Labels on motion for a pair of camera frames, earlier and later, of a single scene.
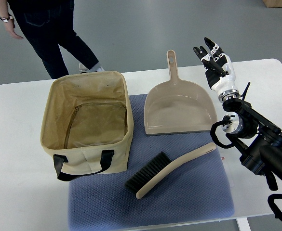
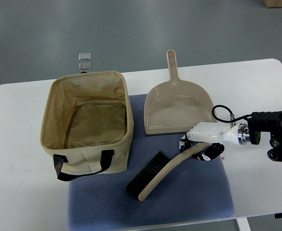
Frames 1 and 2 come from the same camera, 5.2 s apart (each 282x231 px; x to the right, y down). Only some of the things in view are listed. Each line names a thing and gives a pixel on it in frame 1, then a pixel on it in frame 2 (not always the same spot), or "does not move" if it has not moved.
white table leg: x=243 y=224 does not move
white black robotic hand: x=219 y=70 → x=217 y=134
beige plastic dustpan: x=177 y=106 does not move
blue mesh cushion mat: x=200 y=189 does not move
